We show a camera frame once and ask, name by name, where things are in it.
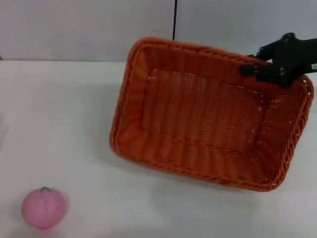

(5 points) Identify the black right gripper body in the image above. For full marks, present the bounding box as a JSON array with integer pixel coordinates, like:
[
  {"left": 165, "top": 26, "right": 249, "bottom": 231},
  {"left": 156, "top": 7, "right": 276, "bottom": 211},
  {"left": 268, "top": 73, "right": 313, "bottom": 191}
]
[{"left": 272, "top": 37, "right": 317, "bottom": 75}]

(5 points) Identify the orange woven plastic basket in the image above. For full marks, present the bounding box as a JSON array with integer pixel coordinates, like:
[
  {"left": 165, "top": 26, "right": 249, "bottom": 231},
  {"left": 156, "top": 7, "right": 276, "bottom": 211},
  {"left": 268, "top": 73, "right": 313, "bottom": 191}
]
[{"left": 108, "top": 36, "right": 315, "bottom": 193}]

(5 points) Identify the pink toy peach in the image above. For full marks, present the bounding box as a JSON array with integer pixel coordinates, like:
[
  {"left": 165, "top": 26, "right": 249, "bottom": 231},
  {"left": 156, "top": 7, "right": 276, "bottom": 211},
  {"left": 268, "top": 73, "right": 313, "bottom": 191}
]
[{"left": 20, "top": 186, "right": 67, "bottom": 230}]

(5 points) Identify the black vertical wall strip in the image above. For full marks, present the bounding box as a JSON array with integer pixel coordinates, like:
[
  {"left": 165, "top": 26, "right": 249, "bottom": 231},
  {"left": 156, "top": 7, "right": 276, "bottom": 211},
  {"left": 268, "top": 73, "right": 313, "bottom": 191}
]
[{"left": 172, "top": 0, "right": 178, "bottom": 41}]

